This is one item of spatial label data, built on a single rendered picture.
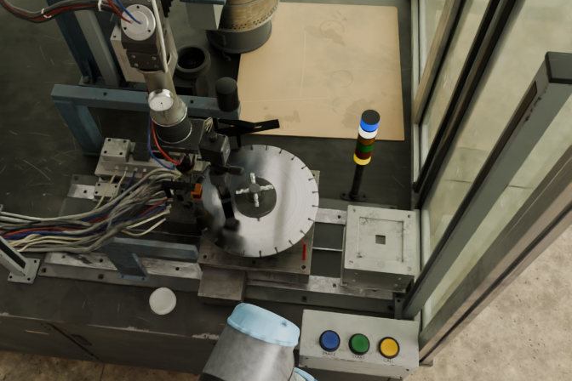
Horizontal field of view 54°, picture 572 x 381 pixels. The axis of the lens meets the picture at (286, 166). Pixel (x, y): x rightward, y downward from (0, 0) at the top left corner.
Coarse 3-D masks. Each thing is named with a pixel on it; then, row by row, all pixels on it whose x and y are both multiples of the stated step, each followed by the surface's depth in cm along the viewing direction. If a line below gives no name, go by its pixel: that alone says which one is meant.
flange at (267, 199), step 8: (240, 184) 148; (248, 184) 148; (264, 184) 148; (248, 192) 145; (264, 192) 146; (272, 192) 147; (240, 200) 146; (248, 200) 145; (264, 200) 145; (272, 200) 146; (240, 208) 144; (248, 208) 144; (256, 208) 144; (264, 208) 144; (256, 216) 144
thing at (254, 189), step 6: (252, 174) 145; (252, 180) 144; (252, 186) 143; (258, 186) 143; (264, 186) 143; (270, 186) 143; (240, 192) 143; (246, 192) 143; (252, 192) 142; (258, 192) 142; (258, 204) 141
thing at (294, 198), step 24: (264, 168) 152; (288, 168) 152; (216, 192) 148; (288, 192) 148; (216, 216) 144; (240, 216) 144; (264, 216) 144; (288, 216) 144; (312, 216) 144; (216, 240) 141; (240, 240) 141; (264, 240) 141; (288, 240) 141
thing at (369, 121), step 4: (364, 112) 135; (368, 112) 135; (372, 112) 135; (376, 112) 135; (364, 116) 135; (368, 116) 135; (372, 116) 135; (376, 116) 135; (364, 120) 134; (368, 120) 134; (372, 120) 134; (376, 120) 134; (360, 124) 137; (364, 124) 134; (368, 124) 134; (372, 124) 133; (376, 124) 134; (364, 128) 136; (368, 128) 135; (372, 128) 135; (376, 128) 136
